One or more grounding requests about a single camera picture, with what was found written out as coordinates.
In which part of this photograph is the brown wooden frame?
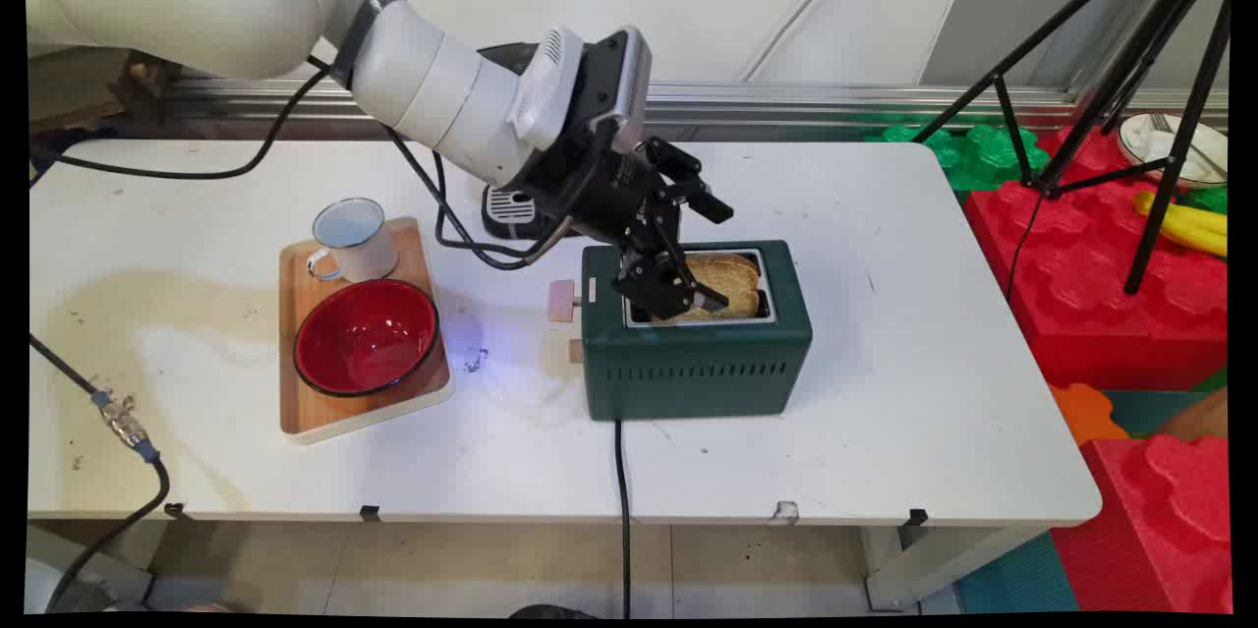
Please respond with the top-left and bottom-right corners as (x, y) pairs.
(28, 48), (185, 135)

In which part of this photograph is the black coffee machine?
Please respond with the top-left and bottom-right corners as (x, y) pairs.
(477, 41), (593, 243)

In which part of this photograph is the black tripod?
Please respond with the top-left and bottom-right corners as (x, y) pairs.
(912, 0), (1233, 296)

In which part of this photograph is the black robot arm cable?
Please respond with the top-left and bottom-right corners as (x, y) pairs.
(29, 56), (591, 273)

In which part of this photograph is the yellow toy banana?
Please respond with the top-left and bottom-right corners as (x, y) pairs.
(1131, 190), (1229, 259)

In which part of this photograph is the white enamel mug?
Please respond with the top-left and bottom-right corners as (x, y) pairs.
(306, 197), (401, 285)

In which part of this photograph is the wooden serving tray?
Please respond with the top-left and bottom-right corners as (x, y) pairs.
(278, 216), (457, 446)

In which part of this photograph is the dark green toaster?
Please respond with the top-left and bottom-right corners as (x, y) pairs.
(580, 240), (815, 424)

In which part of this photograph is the white plate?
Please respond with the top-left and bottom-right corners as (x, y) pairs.
(1116, 112), (1229, 190)

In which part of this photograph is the large red foam block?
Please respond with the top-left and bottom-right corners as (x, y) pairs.
(962, 125), (1229, 392)

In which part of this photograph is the pink toaster lever knob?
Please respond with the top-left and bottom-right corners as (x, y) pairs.
(547, 279), (583, 323)

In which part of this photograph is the black cable with metal connector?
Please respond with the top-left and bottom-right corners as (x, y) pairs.
(29, 333), (171, 611)

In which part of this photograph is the toasted bread slice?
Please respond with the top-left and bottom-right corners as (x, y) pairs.
(678, 252), (764, 321)

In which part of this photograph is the green foam block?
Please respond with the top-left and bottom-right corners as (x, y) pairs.
(864, 122), (1052, 193)

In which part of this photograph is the orange foam piece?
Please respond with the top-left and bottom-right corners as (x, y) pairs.
(1049, 382), (1132, 448)

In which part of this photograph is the aluminium wall rail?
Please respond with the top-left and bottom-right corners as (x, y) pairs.
(165, 76), (1229, 134)

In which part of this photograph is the teal foam mat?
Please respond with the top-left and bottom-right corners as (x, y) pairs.
(1100, 389), (1229, 440)

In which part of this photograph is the black strap on arm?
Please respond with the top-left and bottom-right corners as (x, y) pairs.
(329, 0), (407, 89)

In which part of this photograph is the red bowl with black rim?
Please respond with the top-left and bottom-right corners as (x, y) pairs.
(293, 278), (441, 400)

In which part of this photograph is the white table leg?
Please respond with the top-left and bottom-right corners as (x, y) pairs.
(864, 524), (1048, 612)

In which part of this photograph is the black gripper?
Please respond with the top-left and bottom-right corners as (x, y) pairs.
(509, 136), (735, 322)

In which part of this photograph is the black toaster power cable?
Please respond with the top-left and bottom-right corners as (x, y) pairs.
(613, 418), (633, 619)

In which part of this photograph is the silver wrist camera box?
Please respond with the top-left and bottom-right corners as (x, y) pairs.
(580, 26), (654, 155)

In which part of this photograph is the silver fork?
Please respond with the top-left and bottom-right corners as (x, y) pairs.
(1149, 113), (1218, 179)

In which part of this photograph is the thin black tripod cable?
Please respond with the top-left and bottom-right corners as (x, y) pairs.
(1004, 184), (1049, 303)

